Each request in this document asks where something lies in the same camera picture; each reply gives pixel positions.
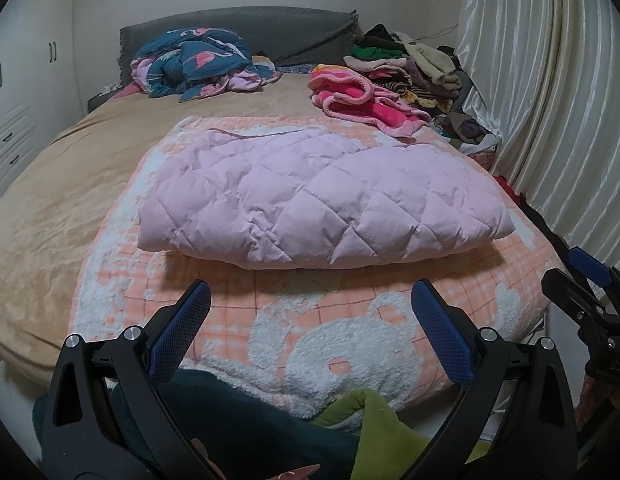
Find red cloth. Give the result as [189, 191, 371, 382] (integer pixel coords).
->
[495, 175, 523, 206]

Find pink fleece garment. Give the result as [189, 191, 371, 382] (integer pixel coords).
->
[310, 64, 433, 140]

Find orange checked bear-print blanket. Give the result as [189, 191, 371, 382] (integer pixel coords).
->
[72, 115, 566, 421]

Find blue flamingo-print quilt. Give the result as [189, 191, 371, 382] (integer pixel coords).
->
[131, 27, 283, 104]

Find person's left hand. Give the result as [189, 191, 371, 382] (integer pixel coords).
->
[190, 437, 321, 480]

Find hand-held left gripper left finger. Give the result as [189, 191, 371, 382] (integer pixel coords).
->
[42, 278, 213, 480]

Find white pleated curtain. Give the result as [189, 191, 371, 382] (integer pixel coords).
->
[452, 0, 620, 271]

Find pile of folded clothes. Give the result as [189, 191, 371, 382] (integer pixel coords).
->
[344, 23, 463, 113]

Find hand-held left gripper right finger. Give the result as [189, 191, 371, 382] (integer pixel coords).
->
[410, 278, 578, 480]

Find grey headboard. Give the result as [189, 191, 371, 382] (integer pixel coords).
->
[117, 6, 363, 86]

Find white wardrobe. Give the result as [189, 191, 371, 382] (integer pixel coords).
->
[0, 0, 90, 201]

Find person's right hand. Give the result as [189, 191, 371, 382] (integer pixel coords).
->
[576, 377, 600, 433]

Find dark teal pants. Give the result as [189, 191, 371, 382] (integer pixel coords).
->
[32, 370, 361, 480]

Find beige bed sheet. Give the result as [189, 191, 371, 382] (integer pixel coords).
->
[0, 72, 321, 386]

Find yellow-green fleece garment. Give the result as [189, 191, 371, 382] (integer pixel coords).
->
[312, 388, 433, 480]

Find pink quilted jacket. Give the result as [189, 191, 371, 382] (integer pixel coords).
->
[137, 127, 516, 271]

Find patterned bag of clothes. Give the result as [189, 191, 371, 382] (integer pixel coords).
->
[432, 112, 503, 168]

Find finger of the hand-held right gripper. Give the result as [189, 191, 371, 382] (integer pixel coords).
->
[567, 246, 620, 306]
[542, 267, 609, 334]

